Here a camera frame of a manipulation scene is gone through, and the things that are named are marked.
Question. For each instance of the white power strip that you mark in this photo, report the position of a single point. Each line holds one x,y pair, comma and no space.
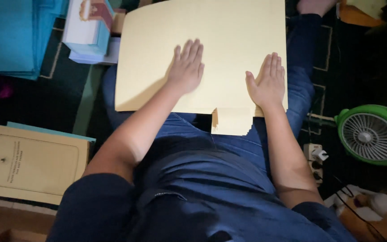
314,166

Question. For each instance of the light blue paper stack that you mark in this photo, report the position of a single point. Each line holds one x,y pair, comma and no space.
109,55

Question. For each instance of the orange and yellow bag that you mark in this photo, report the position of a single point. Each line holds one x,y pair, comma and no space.
358,15

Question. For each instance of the person's dark blue shirt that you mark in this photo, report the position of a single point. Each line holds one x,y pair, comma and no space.
213,201

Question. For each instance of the stack of plain manila folders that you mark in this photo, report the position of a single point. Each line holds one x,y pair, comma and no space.
230,33

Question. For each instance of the white plug adapter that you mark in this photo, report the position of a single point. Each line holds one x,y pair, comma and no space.
320,155

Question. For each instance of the beige printed document folder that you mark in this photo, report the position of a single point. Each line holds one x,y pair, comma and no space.
32,164

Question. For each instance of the brown and white plush toy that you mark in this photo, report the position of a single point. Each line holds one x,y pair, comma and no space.
385,218

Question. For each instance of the person's bare foot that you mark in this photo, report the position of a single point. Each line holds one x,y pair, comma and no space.
314,6

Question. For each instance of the green frog desk fan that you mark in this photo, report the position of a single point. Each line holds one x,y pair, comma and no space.
368,136

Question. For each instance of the person's left hand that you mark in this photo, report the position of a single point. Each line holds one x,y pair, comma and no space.
185,72

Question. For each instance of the dark green patterned rug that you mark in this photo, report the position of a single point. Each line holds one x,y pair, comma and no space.
351,67

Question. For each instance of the person's right hand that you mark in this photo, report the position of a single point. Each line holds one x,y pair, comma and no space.
269,89

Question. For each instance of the white and teal printed box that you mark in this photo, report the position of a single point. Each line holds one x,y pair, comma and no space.
82,33

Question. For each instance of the single teal folder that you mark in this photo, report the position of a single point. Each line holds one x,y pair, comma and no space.
45,130

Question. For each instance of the person's blue jeans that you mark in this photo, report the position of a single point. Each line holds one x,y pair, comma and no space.
299,84

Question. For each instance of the stack of teal folders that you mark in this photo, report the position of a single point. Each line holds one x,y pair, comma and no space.
5,33

